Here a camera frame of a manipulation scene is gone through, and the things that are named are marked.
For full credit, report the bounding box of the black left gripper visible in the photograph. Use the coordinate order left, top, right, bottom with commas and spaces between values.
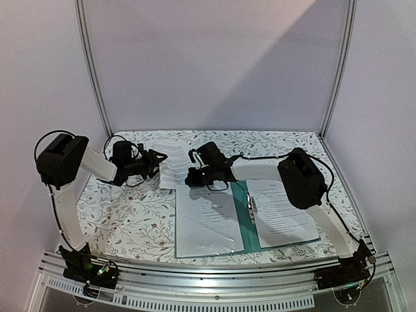
125, 149, 168, 180

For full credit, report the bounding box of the white paper stack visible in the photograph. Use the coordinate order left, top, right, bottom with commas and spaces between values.
151, 140, 192, 189

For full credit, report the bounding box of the white printed paper sheet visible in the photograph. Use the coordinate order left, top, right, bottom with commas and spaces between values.
175, 185, 244, 258

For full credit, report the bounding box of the teal plastic folder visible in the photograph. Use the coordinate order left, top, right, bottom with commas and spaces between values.
174, 180, 322, 260

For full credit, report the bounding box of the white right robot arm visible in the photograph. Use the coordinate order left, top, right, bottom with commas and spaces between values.
185, 142, 367, 283

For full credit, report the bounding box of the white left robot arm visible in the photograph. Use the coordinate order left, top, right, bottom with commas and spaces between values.
34, 130, 168, 254

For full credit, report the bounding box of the floral patterned table mat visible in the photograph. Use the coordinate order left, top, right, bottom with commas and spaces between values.
77, 130, 365, 266

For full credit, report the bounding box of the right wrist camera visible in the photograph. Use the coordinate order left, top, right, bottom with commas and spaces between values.
188, 149, 205, 168

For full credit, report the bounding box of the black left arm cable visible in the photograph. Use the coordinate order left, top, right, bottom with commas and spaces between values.
34, 129, 144, 248

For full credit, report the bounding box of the aluminium front rail frame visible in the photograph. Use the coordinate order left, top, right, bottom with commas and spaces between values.
28, 252, 407, 311

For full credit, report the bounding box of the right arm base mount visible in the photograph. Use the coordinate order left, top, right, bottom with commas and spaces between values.
314, 239, 376, 306

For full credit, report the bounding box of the aluminium corner post left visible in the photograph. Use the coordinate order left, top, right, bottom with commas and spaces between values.
74, 0, 113, 137

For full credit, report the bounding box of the aluminium corner post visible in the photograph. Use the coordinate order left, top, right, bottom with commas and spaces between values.
74, 0, 113, 137
319, 1, 357, 140

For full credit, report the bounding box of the aluminium corner post right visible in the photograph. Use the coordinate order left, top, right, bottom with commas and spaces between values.
319, 1, 357, 140

